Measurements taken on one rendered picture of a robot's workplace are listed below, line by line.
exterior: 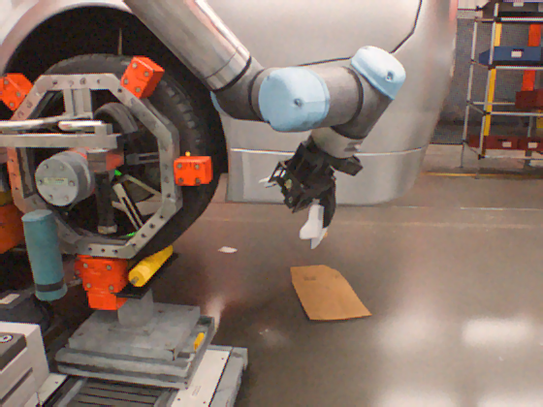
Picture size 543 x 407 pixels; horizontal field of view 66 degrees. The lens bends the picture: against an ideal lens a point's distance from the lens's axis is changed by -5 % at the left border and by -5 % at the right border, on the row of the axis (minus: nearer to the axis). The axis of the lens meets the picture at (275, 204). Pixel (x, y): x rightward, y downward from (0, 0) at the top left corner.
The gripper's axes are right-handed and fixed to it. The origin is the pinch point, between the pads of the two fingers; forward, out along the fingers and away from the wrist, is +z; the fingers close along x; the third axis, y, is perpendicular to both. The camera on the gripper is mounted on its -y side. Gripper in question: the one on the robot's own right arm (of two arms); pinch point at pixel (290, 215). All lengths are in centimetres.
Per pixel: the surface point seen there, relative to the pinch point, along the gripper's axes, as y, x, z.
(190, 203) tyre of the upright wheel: -10, -35, 44
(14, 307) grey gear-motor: 41, -42, 84
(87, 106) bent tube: 10, -65, 27
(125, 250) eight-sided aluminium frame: 9, -35, 58
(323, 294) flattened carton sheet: -93, -4, 121
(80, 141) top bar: 20, -47, 21
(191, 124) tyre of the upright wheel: -13, -49, 25
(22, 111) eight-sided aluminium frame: 24, -79, 38
